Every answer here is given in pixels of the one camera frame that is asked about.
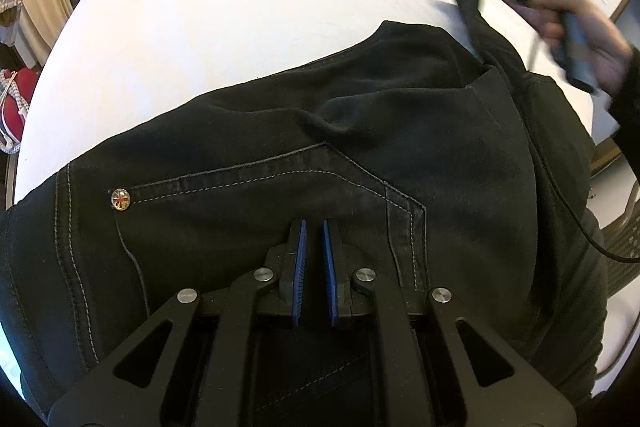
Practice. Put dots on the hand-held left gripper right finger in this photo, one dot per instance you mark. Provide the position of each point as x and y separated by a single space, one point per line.
330 272

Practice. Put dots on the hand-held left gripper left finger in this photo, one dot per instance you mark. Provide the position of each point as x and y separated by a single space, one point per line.
301 267

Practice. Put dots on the black pants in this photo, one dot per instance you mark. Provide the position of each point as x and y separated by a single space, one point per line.
350 132

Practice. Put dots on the person's right hand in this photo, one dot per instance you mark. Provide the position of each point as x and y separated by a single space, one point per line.
595 32

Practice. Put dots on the white bed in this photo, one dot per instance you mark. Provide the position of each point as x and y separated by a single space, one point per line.
225 7

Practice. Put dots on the red bag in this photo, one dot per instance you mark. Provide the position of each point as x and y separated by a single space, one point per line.
17 107

